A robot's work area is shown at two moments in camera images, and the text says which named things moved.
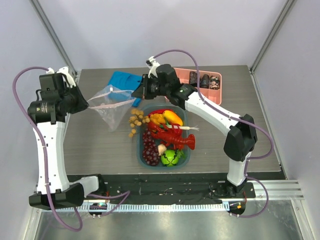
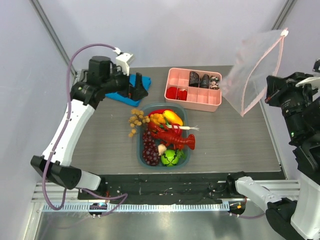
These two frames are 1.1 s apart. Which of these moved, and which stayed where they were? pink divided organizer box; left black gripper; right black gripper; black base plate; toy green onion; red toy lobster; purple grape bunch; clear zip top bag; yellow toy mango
Moved: clear zip top bag; right black gripper; left black gripper
Stayed: pink divided organizer box; yellow toy mango; red toy lobster; toy green onion; black base plate; purple grape bunch
